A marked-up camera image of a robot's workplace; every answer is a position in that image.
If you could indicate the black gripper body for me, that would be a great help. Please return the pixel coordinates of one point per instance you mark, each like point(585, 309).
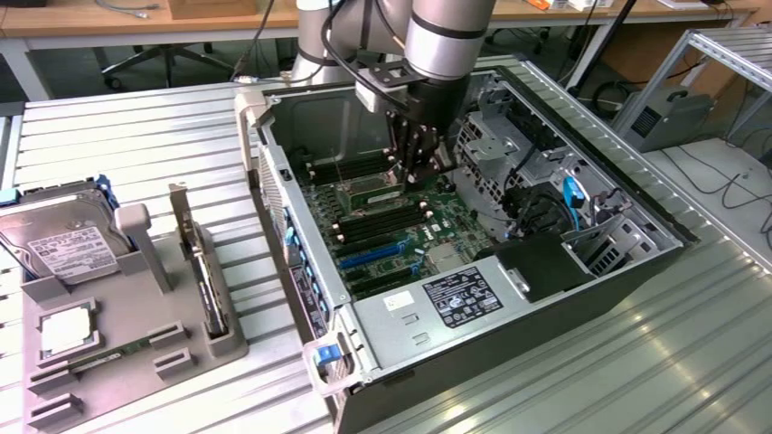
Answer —
point(437, 104)

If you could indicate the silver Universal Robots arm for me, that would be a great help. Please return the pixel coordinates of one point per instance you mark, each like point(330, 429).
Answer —
point(446, 45)

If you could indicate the black RAM slot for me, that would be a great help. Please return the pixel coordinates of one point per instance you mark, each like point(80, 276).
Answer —
point(380, 213)
point(380, 223)
point(361, 162)
point(356, 174)
point(361, 167)
point(380, 229)
point(361, 157)
point(380, 218)

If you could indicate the tall metal disk bay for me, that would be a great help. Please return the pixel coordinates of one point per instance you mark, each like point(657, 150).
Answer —
point(488, 153)

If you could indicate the thin metal locking lever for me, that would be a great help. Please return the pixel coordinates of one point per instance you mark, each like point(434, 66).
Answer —
point(341, 169)

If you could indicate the green motherboard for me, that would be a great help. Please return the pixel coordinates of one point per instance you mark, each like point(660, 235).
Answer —
point(446, 226)

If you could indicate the silver chipset heatsink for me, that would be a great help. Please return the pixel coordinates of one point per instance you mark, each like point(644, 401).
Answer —
point(446, 257)

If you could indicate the blue expansion slot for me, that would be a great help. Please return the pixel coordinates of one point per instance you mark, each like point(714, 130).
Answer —
point(370, 256)

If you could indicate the black expansion slot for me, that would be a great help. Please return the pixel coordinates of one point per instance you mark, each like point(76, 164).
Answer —
point(385, 285)
point(380, 278)

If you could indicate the orange and white boxes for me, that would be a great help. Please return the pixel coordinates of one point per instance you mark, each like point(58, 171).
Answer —
point(560, 4)

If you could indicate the black plastic air shroud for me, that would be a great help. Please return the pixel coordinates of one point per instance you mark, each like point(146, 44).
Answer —
point(542, 267)

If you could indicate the black tripod pole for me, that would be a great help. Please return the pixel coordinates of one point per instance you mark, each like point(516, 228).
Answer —
point(605, 40)

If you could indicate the low metal disk bay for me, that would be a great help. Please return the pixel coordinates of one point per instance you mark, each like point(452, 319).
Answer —
point(626, 244)

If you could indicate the grey power supply with label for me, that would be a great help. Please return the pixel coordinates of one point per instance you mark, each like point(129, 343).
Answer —
point(397, 330)

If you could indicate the graphics card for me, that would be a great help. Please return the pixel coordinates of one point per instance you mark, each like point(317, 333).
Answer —
point(180, 212)

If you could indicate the brown wooden box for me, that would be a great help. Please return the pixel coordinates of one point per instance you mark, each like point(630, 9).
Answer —
point(210, 8)

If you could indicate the black office chair base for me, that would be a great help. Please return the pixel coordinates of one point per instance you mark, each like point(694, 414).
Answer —
point(162, 61)

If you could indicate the blue case latch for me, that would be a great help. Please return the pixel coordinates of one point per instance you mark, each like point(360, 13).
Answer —
point(326, 355)

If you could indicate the grey parts rack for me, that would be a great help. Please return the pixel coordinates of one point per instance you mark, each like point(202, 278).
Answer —
point(180, 307)

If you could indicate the black open PC case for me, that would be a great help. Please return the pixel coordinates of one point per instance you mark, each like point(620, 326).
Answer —
point(421, 398)

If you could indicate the hard disk with blue carrier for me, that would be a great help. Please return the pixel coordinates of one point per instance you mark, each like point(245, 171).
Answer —
point(60, 244)

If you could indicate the CPU chip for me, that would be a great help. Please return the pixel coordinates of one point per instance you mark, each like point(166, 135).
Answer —
point(66, 332)

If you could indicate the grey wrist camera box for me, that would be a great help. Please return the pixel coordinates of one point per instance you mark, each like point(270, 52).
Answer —
point(380, 95)

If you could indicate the wooden desk white frame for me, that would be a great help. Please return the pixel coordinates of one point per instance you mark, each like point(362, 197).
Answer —
point(90, 22)
point(542, 20)

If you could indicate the aluminium frame table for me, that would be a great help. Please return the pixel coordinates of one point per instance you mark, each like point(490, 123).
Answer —
point(724, 45)

